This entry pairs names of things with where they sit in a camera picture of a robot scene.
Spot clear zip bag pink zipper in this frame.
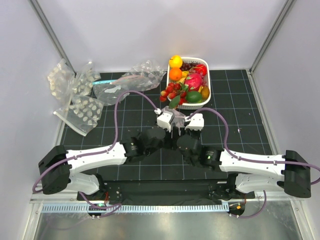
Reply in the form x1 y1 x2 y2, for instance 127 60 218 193
161 106 187 137

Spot red lychee bunch with leaves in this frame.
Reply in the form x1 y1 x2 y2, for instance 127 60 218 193
159 83 189 109

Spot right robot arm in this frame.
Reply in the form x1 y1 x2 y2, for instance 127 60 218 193
176 134 311 198

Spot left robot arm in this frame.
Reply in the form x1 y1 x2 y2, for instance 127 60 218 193
38 125 170 200

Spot crumpled clear bag pink dots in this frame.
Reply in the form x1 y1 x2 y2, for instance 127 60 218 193
112 60 167 92

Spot clear bag blue zipper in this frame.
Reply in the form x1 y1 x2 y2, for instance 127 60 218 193
92 80 127 106

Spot clear bag white dots front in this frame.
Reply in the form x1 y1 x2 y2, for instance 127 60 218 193
53 95 104 137

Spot clear bag white dots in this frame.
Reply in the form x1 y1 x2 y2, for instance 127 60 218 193
72 61 101 96
53 95 104 137
47 59 75 105

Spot clear bag white dots middle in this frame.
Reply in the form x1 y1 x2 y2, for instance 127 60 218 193
72 61 101 96

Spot clear bag white dots back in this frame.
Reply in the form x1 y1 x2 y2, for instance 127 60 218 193
47 59 75 105

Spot white perforated plastic basket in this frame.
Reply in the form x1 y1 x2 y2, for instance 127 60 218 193
166 56 212 110

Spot dark green avocado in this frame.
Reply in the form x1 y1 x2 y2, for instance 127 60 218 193
185 91 202 104

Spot brown kiwi fruit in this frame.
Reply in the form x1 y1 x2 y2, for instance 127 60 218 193
200 86 211 100

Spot pink dragon fruit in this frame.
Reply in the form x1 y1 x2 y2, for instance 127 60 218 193
184 73 203 91

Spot orange fruit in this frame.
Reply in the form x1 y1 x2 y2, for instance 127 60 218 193
169 67 182 82

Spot red apple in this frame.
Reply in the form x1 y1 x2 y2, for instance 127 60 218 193
194 64 208 77

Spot purple grape bunch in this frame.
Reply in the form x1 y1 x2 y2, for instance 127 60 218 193
180 61 198 71

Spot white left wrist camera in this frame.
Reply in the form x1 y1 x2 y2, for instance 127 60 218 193
154 108 174 133

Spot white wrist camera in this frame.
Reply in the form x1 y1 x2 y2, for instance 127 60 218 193
154 108 174 133
184 113 205 131

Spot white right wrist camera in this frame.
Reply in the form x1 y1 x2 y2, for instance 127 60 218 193
184 113 205 131

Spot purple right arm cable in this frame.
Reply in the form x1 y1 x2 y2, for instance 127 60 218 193
188 107 320 219

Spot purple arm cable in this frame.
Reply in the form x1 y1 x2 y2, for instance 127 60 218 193
188 107 320 219
32 90 161 216

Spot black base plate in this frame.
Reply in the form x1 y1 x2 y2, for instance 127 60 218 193
85 177 255 206

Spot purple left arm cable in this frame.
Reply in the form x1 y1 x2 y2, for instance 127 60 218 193
32 90 161 216

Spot white slotted cable duct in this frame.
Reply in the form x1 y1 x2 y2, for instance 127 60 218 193
41 202 229 214

